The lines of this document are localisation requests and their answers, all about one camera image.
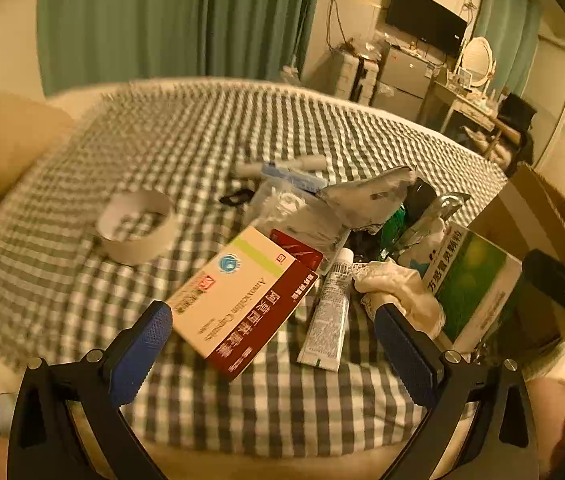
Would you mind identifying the crumpled silver packet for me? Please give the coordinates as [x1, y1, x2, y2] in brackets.
[321, 166, 415, 235]

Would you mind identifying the red white medicine box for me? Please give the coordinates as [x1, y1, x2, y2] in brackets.
[165, 225, 319, 382]

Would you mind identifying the beige pillow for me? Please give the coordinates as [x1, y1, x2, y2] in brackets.
[0, 89, 79, 211]

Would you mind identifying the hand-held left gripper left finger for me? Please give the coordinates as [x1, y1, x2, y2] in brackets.
[7, 301, 173, 480]

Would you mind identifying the brown cardboard box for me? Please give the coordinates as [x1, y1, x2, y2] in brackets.
[472, 162, 565, 356]

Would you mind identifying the green white medicine box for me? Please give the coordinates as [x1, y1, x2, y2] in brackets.
[412, 222, 523, 356]

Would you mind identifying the white wardrobe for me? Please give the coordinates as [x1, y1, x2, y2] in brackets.
[527, 35, 565, 181]

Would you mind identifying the black wall television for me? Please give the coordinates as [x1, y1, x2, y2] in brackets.
[385, 0, 468, 56]

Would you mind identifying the oval white vanity mirror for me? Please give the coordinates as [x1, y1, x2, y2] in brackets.
[455, 36, 495, 92]

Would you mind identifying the white tape roll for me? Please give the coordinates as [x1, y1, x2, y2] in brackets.
[95, 190, 177, 265]

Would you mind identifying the black wall cable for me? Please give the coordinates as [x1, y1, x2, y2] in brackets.
[327, 0, 343, 53]

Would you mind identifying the black chair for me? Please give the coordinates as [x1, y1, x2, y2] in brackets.
[495, 92, 540, 176]

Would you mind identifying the white ointment tube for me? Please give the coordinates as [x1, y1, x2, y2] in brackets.
[296, 247, 355, 372]

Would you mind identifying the clear silvery wrapper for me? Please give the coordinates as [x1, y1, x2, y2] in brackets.
[397, 192, 470, 261]

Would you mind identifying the narrow green curtain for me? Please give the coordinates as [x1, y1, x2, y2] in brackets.
[472, 0, 543, 96]

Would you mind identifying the small red box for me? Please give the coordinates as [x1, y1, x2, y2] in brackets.
[268, 228, 324, 273]

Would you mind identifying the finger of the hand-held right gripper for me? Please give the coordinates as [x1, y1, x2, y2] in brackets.
[521, 249, 565, 356]

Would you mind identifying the grey mini fridge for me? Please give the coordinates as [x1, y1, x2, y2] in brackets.
[377, 42, 445, 111]

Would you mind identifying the grey white checked blanket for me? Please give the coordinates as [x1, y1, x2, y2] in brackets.
[0, 80, 508, 448]

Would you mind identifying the green foil packet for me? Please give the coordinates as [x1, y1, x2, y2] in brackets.
[379, 205, 410, 261]

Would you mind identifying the white lace cloth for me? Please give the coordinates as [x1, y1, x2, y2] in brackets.
[352, 260, 447, 341]

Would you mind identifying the white suitcase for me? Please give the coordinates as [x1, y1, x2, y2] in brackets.
[335, 50, 380, 106]

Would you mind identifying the white dressing table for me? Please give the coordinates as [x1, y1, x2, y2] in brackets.
[419, 80, 508, 146]

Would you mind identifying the clear plastic bag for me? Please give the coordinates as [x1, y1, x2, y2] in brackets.
[247, 180, 350, 261]

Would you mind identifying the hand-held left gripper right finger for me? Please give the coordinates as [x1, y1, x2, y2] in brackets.
[373, 302, 558, 480]

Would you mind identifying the wide green curtain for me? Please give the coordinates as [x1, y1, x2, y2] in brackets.
[36, 0, 324, 97]

